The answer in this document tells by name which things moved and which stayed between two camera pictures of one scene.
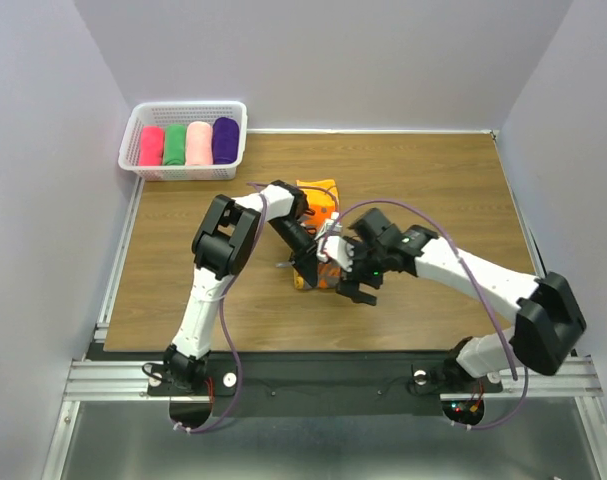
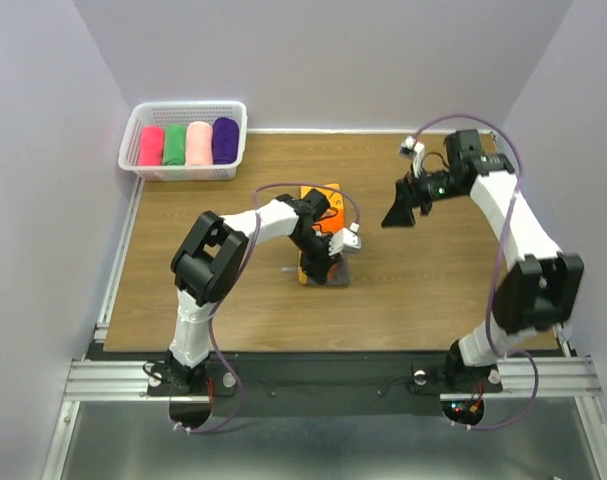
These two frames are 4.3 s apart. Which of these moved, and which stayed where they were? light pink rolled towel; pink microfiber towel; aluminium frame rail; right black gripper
Moved: right black gripper
Stayed: aluminium frame rail; light pink rolled towel; pink microfiber towel
